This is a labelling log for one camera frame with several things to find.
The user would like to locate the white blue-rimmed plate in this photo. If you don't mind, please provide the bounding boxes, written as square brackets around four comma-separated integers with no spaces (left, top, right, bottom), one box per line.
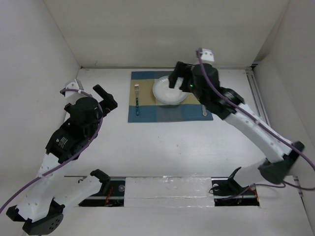
[153,76,188,105]

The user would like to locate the silver knife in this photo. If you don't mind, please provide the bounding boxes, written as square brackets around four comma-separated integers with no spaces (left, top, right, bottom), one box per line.
[202,105,207,117]

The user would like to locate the silver fork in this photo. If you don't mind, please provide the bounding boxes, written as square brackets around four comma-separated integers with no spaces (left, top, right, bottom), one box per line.
[134,84,140,116]

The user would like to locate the blue beige cloth placemat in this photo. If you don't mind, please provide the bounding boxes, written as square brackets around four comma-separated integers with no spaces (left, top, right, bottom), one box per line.
[128,71,213,123]

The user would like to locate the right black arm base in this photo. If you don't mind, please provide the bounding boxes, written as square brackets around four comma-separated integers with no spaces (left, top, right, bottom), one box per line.
[208,167,259,207]

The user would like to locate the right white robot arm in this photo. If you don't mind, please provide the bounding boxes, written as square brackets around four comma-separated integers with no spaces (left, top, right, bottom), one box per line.
[169,61,305,194]

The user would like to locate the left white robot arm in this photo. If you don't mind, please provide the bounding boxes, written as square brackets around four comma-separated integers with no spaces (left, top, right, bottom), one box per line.
[0,85,118,236]

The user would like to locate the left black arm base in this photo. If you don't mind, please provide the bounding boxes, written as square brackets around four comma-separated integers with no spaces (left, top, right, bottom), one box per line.
[79,178,126,207]

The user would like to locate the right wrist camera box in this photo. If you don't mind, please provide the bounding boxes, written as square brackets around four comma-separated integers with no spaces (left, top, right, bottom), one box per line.
[200,48,215,63]

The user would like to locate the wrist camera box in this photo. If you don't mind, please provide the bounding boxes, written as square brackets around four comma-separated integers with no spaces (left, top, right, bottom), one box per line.
[200,48,215,63]
[64,79,84,99]

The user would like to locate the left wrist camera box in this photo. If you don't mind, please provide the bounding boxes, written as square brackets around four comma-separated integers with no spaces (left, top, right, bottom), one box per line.
[64,79,84,99]

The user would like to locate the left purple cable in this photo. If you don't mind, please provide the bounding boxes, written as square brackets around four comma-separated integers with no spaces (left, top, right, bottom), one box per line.
[0,89,103,209]

